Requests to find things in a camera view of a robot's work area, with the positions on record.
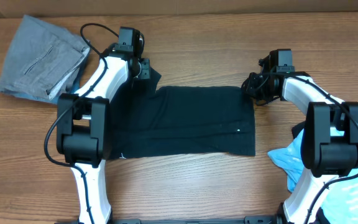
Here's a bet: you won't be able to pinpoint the folded grey shorts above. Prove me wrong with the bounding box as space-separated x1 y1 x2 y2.
0 15 90 103

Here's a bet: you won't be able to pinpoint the black t-shirt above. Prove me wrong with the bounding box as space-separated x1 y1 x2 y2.
109 70 255 159

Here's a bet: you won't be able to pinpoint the folded blue garment under shorts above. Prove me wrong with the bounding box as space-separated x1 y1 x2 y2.
50 63 85 104

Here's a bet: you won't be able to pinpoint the light blue t-shirt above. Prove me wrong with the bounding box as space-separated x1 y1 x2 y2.
268 131 358 223

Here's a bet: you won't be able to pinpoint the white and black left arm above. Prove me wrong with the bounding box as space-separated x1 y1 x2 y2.
57 50 150 223

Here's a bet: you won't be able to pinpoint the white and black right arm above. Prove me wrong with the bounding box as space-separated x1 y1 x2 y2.
241 72 358 223

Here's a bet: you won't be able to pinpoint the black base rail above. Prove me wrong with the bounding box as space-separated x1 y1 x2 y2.
54 215 282 224

